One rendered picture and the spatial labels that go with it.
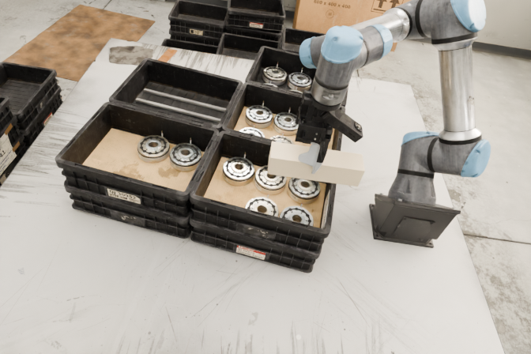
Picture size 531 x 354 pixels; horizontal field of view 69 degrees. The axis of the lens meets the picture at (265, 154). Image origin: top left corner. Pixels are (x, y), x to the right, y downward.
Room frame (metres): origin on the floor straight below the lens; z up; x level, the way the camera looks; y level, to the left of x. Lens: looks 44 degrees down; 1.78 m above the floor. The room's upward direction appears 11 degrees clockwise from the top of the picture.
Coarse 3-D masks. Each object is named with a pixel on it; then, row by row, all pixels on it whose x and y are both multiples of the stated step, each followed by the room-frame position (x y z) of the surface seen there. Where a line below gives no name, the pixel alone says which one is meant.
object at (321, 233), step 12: (228, 132) 0.95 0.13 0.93; (216, 144) 0.88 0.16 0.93; (264, 144) 0.93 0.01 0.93; (204, 168) 0.77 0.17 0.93; (192, 192) 0.68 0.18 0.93; (204, 204) 0.65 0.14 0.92; (216, 204) 0.65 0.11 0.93; (228, 204) 0.66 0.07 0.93; (240, 216) 0.64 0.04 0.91; (252, 216) 0.64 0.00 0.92; (264, 216) 0.64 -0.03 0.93; (288, 228) 0.63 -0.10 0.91; (300, 228) 0.63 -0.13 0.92; (312, 228) 0.63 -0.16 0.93
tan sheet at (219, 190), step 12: (216, 180) 0.82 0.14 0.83; (252, 180) 0.85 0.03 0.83; (288, 180) 0.88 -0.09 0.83; (216, 192) 0.77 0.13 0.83; (228, 192) 0.78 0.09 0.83; (240, 192) 0.79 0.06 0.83; (252, 192) 0.80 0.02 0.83; (324, 192) 0.86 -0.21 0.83; (240, 204) 0.75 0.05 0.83; (276, 204) 0.77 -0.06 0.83; (288, 204) 0.78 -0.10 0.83; (300, 204) 0.79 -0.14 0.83; (312, 204) 0.80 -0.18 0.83; (312, 216) 0.75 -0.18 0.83
